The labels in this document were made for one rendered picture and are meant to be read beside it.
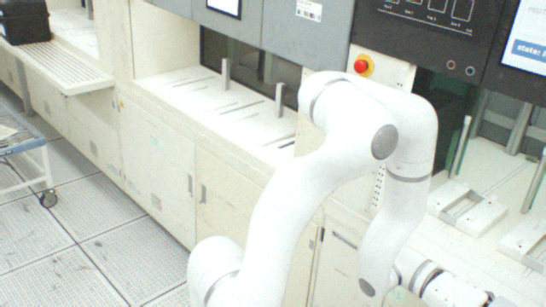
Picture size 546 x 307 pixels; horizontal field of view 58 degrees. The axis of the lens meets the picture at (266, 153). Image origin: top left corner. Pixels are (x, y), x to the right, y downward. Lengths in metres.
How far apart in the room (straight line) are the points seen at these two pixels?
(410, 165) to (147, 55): 1.90
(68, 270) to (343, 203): 1.58
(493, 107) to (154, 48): 1.63
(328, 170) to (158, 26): 1.94
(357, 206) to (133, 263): 1.45
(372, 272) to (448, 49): 0.57
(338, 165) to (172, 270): 1.95
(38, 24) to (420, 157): 2.80
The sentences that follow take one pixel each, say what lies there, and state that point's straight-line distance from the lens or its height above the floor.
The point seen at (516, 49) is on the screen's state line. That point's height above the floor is 1.51.
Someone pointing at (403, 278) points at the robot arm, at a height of 1.06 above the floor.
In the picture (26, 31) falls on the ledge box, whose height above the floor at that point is 0.89.
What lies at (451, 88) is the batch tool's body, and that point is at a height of 1.18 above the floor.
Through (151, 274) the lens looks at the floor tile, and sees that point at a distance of 2.65.
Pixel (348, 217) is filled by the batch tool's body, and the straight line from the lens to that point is 1.66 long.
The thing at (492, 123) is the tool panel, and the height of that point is 0.95.
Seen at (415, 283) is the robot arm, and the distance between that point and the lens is 1.13.
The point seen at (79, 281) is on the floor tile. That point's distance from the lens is 2.68.
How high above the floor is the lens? 1.81
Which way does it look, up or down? 29 degrees down
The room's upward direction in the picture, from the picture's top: 4 degrees clockwise
